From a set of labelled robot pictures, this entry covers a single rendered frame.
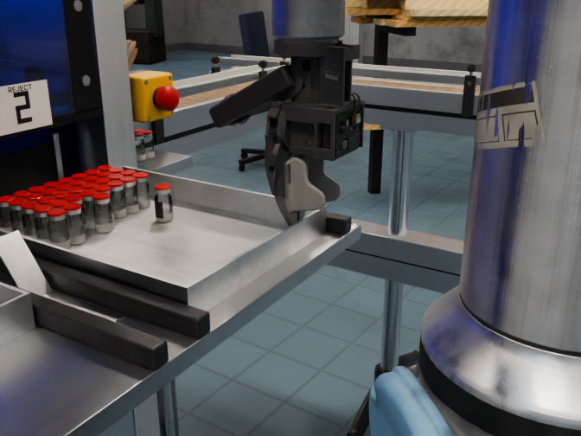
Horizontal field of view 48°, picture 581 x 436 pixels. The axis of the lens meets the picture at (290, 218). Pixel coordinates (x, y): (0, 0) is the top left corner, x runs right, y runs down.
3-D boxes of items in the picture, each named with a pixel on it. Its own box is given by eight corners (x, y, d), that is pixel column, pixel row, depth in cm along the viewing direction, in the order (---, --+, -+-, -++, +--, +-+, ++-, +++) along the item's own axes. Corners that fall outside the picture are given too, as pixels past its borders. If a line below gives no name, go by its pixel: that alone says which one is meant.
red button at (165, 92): (148, 112, 103) (146, 86, 102) (164, 107, 106) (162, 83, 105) (166, 114, 101) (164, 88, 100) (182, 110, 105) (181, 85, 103)
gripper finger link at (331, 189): (331, 237, 73) (334, 157, 69) (286, 227, 76) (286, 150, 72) (344, 228, 75) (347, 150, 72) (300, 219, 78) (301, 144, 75)
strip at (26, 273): (0, 294, 65) (-10, 240, 63) (25, 282, 67) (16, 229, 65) (100, 331, 58) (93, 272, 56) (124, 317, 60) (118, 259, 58)
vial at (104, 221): (92, 231, 80) (87, 195, 78) (105, 226, 82) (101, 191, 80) (104, 234, 79) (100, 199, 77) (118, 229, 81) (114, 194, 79)
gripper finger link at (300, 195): (318, 246, 70) (320, 164, 67) (271, 235, 73) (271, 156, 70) (331, 237, 73) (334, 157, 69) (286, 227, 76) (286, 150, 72)
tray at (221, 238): (-35, 246, 76) (-40, 218, 75) (126, 188, 97) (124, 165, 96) (188, 322, 59) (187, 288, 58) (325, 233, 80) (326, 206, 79)
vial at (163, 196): (152, 221, 84) (150, 189, 82) (163, 215, 85) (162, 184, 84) (165, 223, 82) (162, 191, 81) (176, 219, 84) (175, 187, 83)
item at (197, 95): (98, 188, 109) (89, 94, 104) (38, 174, 117) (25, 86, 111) (303, 117, 164) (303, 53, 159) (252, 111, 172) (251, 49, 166)
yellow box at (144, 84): (112, 118, 106) (108, 73, 103) (143, 112, 111) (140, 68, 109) (147, 124, 102) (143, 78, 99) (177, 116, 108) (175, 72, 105)
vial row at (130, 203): (34, 246, 76) (28, 208, 74) (142, 202, 90) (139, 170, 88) (46, 249, 75) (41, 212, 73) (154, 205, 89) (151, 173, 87)
